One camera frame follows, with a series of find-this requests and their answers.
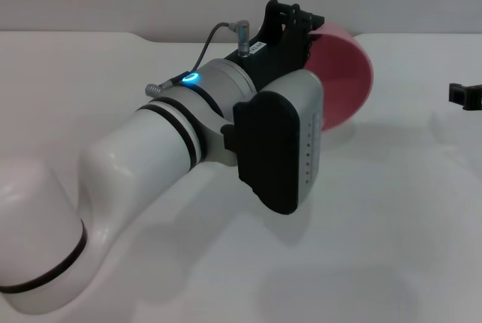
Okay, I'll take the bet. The left arm cable with plug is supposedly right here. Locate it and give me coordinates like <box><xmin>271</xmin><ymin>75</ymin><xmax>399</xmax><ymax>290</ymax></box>
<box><xmin>144</xmin><ymin>19</ymin><xmax>252</xmax><ymax>95</ymax></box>

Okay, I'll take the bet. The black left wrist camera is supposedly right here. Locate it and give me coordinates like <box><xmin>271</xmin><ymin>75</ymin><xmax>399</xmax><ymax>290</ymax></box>
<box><xmin>219</xmin><ymin>70</ymin><xmax>325</xmax><ymax>216</ymax></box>

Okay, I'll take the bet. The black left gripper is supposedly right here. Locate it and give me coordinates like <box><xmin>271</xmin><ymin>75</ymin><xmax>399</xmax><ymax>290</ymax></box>
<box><xmin>225</xmin><ymin>0</ymin><xmax>326</xmax><ymax>93</ymax></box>

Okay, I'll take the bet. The pink bowl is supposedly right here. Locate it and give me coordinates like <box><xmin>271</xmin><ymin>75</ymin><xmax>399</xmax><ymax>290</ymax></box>
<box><xmin>300</xmin><ymin>21</ymin><xmax>375</xmax><ymax>133</ymax></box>

